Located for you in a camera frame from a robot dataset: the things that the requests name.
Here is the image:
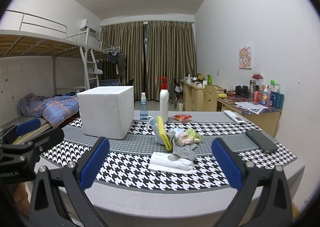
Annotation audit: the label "wooden desk with drawers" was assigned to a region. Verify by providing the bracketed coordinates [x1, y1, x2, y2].
[180, 79, 226, 111]

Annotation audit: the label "white foam box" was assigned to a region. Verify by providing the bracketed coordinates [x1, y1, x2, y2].
[77, 86, 134, 140]

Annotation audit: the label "houndstooth table runner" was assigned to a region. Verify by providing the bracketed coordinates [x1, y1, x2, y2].
[41, 116, 298, 191]

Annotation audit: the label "pastel plush toy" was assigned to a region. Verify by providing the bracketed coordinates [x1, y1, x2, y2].
[175, 128, 202, 146]

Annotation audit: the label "yellow sponge cloth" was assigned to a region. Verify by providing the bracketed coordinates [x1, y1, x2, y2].
[156, 116, 172, 151]

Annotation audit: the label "white remote control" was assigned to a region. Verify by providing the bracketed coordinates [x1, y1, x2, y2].
[223, 110, 245, 124]

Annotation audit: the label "white red pump bottle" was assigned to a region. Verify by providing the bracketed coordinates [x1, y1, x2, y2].
[158, 77, 169, 123]

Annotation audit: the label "anime girl poster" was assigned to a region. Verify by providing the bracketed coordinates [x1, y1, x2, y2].
[239, 46, 252, 69]

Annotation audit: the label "metal bunk bed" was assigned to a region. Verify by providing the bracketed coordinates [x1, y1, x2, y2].
[1, 9, 121, 94]

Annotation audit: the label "teal cylinder container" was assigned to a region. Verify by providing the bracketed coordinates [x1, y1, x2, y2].
[274, 92, 284, 110]

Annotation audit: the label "hanging dark clothes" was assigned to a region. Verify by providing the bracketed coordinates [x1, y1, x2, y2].
[108, 52, 126, 77]

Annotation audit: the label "wooden smiley chair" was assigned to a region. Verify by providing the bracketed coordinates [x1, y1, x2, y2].
[203, 85, 217, 112]

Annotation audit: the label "orange snack packet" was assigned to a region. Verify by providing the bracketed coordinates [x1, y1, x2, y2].
[172, 114, 192, 122]

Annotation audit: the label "brown striped curtains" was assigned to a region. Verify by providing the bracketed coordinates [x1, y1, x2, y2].
[101, 21, 196, 101]

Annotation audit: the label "white air conditioner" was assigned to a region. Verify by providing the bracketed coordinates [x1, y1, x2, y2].
[80, 19, 97, 34]

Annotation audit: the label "printed paper sheets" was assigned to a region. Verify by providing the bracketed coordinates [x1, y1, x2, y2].
[235, 102, 267, 115]

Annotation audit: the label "white tissue sheet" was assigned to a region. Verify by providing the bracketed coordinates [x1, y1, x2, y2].
[148, 152, 194, 174]

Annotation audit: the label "person left hand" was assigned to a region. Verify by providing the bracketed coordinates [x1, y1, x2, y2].
[14, 183, 30, 217]

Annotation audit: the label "blue plaid quilt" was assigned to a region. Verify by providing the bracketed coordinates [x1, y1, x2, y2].
[18, 93, 79, 128]

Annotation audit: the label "green spray bottle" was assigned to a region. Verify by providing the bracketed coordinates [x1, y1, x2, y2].
[207, 75, 212, 85]

